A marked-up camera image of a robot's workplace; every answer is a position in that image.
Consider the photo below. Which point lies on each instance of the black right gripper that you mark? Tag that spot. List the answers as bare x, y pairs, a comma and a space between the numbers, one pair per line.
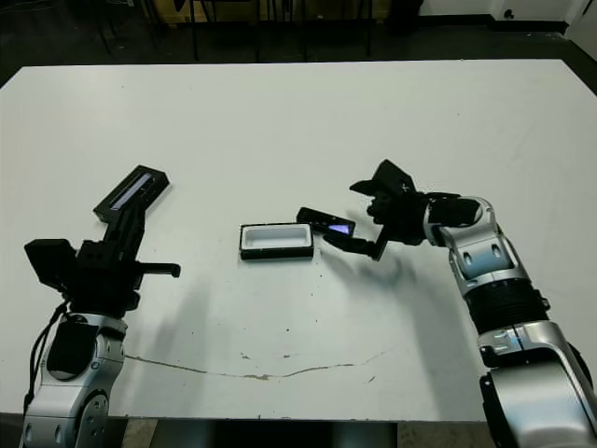
403, 219

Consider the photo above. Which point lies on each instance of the black box lid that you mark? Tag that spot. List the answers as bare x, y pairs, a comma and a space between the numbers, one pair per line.
156, 179

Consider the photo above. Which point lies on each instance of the white cabinet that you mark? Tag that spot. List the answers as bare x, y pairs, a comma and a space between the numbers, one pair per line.
585, 21

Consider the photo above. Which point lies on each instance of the black metal chair frame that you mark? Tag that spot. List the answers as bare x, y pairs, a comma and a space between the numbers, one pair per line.
105, 39
196, 42

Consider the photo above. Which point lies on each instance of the dark robot torso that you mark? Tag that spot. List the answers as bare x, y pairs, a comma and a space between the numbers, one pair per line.
280, 436

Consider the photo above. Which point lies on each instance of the yellow wooden board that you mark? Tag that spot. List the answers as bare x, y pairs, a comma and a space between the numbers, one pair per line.
172, 11

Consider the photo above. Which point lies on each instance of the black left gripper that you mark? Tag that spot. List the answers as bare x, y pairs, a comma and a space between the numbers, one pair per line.
102, 284

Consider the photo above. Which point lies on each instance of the slim black camera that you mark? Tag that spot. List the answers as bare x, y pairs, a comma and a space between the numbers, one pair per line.
317, 218

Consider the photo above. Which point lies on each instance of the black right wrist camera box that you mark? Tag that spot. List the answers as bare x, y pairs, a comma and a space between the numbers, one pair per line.
389, 177

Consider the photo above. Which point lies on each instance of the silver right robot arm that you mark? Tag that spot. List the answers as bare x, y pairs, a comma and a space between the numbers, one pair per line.
490, 252

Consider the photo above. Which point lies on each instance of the black box with white lining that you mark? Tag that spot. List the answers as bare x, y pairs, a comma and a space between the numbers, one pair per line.
275, 238

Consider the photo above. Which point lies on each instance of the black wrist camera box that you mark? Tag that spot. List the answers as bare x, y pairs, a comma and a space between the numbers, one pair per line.
389, 177
49, 259

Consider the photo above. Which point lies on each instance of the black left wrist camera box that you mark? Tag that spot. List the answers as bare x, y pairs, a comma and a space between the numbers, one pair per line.
49, 259

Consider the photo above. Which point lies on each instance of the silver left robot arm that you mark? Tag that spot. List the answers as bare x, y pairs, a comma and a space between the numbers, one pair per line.
60, 401

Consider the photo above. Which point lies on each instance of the black waste bin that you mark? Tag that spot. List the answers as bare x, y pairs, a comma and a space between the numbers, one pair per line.
408, 14

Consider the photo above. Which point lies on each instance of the small black round object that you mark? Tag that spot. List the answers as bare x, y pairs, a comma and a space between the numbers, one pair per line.
509, 14

